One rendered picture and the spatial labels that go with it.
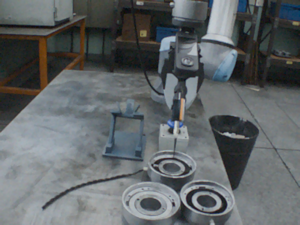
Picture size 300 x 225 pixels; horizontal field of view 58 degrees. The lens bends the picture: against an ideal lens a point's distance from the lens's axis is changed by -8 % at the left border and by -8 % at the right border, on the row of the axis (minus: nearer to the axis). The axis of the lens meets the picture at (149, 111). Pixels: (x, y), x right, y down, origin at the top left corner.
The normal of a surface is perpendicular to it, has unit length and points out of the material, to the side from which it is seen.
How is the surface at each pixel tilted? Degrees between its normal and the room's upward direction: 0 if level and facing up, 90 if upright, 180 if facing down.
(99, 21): 90
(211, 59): 74
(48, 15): 90
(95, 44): 90
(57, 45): 90
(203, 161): 0
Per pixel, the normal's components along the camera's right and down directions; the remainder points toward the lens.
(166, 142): -0.03, 0.40
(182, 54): 0.07, -0.56
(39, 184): 0.09, -0.91
